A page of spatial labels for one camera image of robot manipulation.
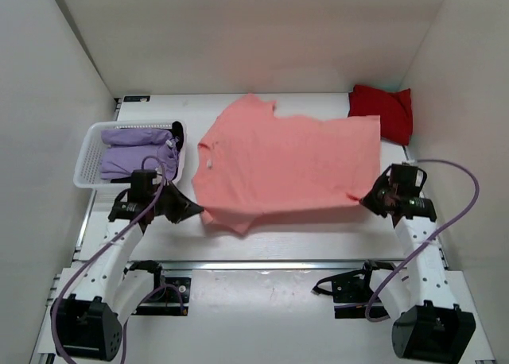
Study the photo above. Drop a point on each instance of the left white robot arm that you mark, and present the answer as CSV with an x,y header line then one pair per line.
x,y
89,317

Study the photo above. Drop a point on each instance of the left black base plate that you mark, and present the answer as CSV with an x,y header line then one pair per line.
x,y
170,299

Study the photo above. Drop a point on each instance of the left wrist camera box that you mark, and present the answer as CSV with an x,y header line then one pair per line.
x,y
141,182

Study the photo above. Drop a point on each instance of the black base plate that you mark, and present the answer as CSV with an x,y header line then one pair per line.
x,y
350,291
170,299

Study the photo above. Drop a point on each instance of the folded red t shirt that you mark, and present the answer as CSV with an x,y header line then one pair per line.
x,y
393,108

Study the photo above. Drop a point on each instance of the white plastic laundry basket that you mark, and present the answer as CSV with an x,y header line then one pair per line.
x,y
111,151

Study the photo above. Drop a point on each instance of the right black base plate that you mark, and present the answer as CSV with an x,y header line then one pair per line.
x,y
350,291

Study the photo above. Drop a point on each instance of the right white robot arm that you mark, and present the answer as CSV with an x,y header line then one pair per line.
x,y
428,323

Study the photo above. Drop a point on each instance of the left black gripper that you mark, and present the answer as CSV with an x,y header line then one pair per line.
x,y
184,207

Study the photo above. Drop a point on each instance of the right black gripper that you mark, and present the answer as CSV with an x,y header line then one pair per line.
x,y
368,199

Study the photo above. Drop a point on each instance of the salmon pink t shirt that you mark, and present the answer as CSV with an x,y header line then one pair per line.
x,y
254,164

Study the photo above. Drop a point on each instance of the lilac t shirt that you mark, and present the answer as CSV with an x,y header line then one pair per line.
x,y
135,153

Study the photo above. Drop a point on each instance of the aluminium rail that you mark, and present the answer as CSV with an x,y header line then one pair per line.
x,y
260,265

